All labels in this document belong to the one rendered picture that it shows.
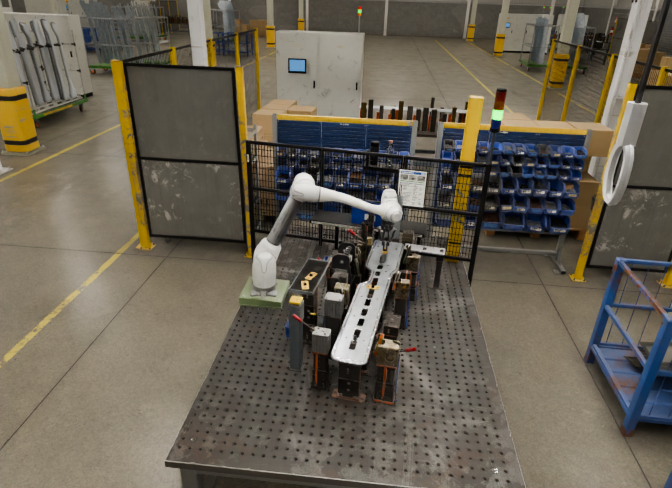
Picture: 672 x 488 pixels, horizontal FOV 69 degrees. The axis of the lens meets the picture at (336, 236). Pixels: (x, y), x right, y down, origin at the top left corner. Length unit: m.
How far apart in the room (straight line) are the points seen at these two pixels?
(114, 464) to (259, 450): 1.29
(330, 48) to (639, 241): 6.17
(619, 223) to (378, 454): 3.85
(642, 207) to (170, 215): 4.82
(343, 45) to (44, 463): 7.88
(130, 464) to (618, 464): 3.04
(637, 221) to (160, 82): 4.85
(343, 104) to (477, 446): 7.87
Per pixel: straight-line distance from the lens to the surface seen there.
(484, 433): 2.70
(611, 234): 5.65
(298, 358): 2.82
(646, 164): 5.46
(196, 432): 2.66
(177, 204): 5.54
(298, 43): 9.66
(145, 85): 5.29
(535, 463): 3.63
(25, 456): 3.84
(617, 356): 4.48
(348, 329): 2.69
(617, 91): 7.32
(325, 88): 9.68
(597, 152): 6.36
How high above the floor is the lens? 2.61
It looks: 26 degrees down
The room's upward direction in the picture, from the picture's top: 2 degrees clockwise
